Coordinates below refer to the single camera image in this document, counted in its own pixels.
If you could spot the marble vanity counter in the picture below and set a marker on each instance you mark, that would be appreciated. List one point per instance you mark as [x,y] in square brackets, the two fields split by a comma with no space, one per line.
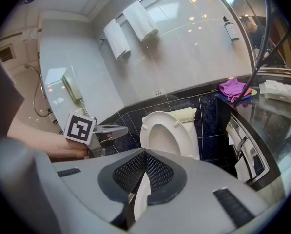
[281,135]

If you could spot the purple cloth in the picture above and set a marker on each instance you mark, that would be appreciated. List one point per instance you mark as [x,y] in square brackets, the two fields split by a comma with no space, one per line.
[231,86]

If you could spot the white towel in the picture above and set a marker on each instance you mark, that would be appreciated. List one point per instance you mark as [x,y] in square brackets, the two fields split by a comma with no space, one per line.
[140,21]
[116,40]

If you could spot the vent grille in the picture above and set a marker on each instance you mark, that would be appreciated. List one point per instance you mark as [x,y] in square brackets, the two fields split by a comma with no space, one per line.
[5,53]

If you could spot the white tissue box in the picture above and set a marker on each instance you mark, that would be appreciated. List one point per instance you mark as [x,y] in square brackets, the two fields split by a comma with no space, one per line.
[277,92]

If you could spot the chrome toilet paper holder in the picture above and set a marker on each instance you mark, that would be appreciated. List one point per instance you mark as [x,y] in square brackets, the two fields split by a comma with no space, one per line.
[247,150]

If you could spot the cream rolled mat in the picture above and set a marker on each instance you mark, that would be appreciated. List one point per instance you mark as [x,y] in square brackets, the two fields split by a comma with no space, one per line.
[184,114]

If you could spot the small wall switch plate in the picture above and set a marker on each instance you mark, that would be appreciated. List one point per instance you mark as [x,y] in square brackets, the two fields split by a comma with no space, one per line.
[158,91]

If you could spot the green soap dish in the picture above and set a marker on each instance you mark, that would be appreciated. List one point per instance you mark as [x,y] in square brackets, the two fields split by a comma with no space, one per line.
[255,92]

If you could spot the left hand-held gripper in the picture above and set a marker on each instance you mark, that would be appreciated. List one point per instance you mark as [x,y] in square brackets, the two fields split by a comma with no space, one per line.
[78,128]

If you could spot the person's left forearm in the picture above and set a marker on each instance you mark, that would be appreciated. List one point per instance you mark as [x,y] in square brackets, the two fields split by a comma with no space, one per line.
[43,140]

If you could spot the blue cloth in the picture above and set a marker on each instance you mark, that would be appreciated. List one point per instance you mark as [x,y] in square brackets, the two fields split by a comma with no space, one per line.
[245,98]

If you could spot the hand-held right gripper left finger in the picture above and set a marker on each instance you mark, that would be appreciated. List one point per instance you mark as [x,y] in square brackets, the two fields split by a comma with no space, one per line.
[82,191]

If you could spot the white toilet lid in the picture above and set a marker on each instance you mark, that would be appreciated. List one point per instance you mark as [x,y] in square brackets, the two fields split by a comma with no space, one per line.
[163,138]

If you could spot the white pump bottle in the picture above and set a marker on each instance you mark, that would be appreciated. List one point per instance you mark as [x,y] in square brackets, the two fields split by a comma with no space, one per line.
[231,32]

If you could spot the orange cloth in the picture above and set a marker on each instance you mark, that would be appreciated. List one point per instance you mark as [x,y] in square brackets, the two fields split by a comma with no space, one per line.
[247,91]

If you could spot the black tripod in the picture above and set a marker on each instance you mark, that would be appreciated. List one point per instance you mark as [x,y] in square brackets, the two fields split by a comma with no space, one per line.
[267,33]

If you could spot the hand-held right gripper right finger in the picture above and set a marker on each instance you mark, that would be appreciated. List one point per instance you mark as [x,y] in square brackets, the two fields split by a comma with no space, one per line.
[208,203]

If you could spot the beige wall telephone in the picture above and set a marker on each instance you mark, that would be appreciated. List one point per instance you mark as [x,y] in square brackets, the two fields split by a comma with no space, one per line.
[71,88]

